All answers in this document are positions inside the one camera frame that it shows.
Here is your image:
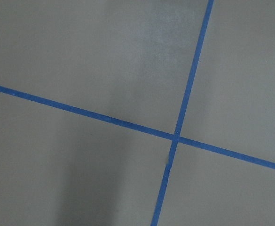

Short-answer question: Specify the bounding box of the long blue tape line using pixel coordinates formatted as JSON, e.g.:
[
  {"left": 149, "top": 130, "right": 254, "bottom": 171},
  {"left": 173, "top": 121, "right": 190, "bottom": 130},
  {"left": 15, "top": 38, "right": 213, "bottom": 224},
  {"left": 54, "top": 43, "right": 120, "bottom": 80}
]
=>
[{"left": 0, "top": 86, "right": 275, "bottom": 170}]

